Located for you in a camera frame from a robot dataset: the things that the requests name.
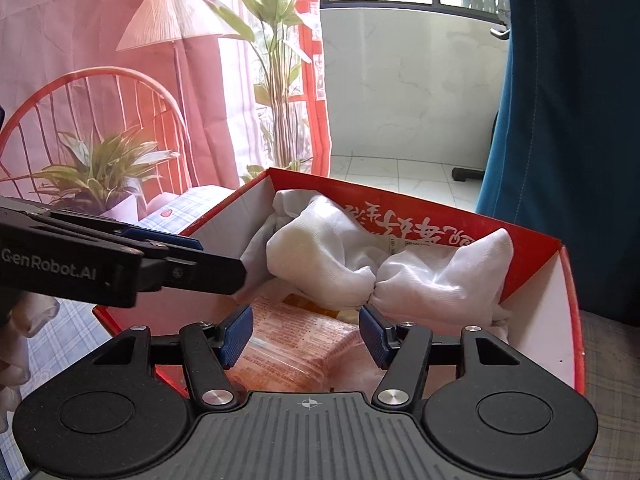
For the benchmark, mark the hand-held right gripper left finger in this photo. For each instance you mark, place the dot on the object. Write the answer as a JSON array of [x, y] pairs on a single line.
[[237, 335]]

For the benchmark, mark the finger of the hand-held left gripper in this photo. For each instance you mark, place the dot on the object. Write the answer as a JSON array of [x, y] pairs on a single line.
[[165, 240], [200, 272]]

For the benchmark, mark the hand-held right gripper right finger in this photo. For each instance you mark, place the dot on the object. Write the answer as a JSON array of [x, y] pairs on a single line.
[[375, 335]]

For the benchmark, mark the orange printed plastic packet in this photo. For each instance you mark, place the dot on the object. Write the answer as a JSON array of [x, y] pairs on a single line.
[[290, 340]]

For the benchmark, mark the white soft cloth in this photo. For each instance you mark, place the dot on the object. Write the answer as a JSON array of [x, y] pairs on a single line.
[[310, 250]]

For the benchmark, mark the red cardboard box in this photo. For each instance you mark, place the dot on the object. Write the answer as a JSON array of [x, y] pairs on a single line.
[[530, 260]]

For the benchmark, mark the person's left hand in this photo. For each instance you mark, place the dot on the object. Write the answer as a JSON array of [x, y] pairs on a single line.
[[35, 315]]

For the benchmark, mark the plaid strawberry bed sheet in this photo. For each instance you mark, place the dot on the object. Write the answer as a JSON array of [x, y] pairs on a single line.
[[75, 340]]

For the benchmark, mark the grey checked cover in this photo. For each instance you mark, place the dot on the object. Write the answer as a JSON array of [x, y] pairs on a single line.
[[615, 385]]

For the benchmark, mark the pink printed curtain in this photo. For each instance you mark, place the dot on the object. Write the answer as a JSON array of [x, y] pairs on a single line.
[[75, 10]]

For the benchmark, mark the blue curtain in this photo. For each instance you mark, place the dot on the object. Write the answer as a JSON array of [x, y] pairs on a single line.
[[575, 135]]

